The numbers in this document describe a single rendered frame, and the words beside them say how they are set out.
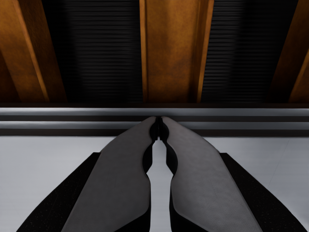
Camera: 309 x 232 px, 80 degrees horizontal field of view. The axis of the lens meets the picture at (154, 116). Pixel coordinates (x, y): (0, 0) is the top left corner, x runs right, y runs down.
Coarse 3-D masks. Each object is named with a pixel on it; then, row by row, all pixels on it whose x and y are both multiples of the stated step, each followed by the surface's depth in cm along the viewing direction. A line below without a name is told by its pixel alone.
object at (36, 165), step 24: (0, 144) 14; (24, 144) 14; (48, 144) 14; (72, 144) 14; (0, 168) 16; (24, 168) 16; (48, 168) 16; (72, 168) 16; (24, 192) 17; (48, 192) 17; (24, 216) 19
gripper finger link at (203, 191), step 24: (168, 120) 11; (168, 144) 9; (192, 144) 9; (192, 168) 8; (216, 168) 8; (192, 192) 7; (216, 192) 7; (240, 192) 7; (192, 216) 6; (216, 216) 6; (240, 216) 6
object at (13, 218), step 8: (0, 184) 17; (0, 192) 17; (0, 200) 18; (8, 200) 18; (0, 208) 19; (8, 208) 19; (0, 216) 19; (8, 216) 19; (16, 216) 19; (0, 224) 20; (8, 224) 20; (16, 224) 20
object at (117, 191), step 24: (144, 120) 11; (120, 144) 9; (144, 144) 9; (96, 168) 8; (120, 168) 8; (144, 168) 9; (96, 192) 7; (120, 192) 7; (144, 192) 7; (72, 216) 6; (96, 216) 6; (120, 216) 6; (144, 216) 6
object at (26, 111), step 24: (0, 120) 15; (24, 120) 15; (48, 120) 15; (72, 120) 15; (96, 120) 15; (120, 120) 15; (192, 120) 15; (216, 120) 15; (240, 120) 15; (264, 120) 15; (288, 120) 15
